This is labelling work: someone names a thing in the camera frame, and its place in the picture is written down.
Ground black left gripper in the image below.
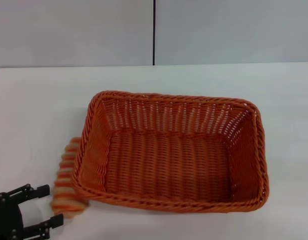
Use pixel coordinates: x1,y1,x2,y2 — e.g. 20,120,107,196
0,183,65,240

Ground orange cream striped bread roll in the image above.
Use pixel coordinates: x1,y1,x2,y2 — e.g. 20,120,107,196
51,136,91,220

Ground orange woven plastic basket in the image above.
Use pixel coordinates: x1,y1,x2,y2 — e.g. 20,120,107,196
71,90,271,215

